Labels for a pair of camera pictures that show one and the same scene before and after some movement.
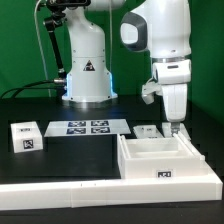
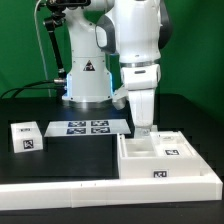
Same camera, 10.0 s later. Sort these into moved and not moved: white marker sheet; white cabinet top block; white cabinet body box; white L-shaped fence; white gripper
Moved: white gripper
Not moved: white cabinet body box; white L-shaped fence; white marker sheet; white cabinet top block
